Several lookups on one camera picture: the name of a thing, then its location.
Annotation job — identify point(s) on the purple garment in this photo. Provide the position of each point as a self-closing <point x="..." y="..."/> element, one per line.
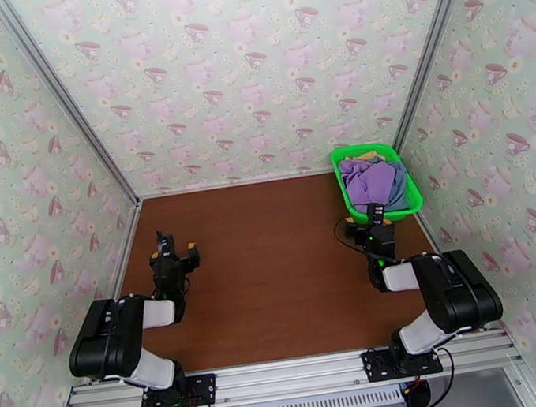
<point x="370" y="183"/>

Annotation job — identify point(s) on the blue ribbed garment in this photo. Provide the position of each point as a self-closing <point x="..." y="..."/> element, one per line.
<point x="397" y="187"/>

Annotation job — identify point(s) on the tan garment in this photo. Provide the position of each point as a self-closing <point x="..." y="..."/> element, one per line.
<point x="365" y="153"/>

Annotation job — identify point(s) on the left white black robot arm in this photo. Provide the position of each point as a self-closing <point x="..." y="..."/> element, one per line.
<point x="103" y="343"/>

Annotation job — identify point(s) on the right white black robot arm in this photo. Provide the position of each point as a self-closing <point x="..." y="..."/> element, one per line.
<point x="456" y="298"/>

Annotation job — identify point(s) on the green plastic laundry basket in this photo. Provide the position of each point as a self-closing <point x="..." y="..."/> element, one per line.
<point x="408" y="190"/>

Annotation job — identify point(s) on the black round power unit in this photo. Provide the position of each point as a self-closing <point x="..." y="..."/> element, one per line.
<point x="419" y="395"/>

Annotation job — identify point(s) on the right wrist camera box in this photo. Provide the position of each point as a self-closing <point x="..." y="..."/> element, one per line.
<point x="355" y="238"/>

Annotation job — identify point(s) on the aluminium side rail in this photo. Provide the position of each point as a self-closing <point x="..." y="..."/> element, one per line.
<point x="130" y="234"/>
<point x="429" y="232"/>

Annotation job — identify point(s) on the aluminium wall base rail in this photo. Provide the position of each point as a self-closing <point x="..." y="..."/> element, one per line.
<point x="245" y="182"/>

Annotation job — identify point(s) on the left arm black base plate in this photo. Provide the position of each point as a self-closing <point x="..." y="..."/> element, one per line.
<point x="204" y="388"/>

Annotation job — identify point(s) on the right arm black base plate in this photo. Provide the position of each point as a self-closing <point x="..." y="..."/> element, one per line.
<point x="375" y="367"/>

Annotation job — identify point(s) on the aluminium mounting rail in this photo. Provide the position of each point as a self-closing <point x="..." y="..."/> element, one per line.
<point x="292" y="376"/>

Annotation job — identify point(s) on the aluminium corner post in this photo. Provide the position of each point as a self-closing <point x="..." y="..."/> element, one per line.
<point x="65" y="99"/>
<point x="434" y="42"/>

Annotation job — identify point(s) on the aluminium frame leg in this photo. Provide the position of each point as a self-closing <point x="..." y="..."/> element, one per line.
<point x="531" y="392"/>

